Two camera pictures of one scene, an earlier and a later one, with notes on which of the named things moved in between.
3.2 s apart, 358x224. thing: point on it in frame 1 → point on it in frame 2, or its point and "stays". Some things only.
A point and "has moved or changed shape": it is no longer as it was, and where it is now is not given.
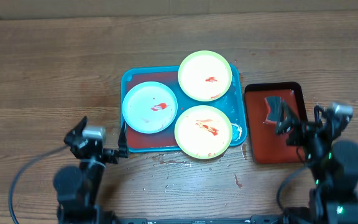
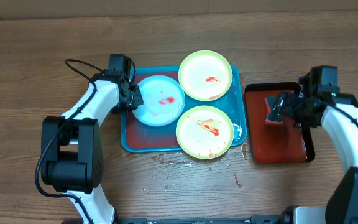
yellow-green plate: x=204 y=76 stays
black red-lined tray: x=266 y=147 stays
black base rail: x=253 y=219 stays
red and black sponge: x=274 y=102 stays
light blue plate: x=150 y=107 has moved or changed shape
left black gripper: x=112 y=156 → x=138 y=101
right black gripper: x=300 y=132 → x=288 y=104
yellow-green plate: x=203 y=132 stays
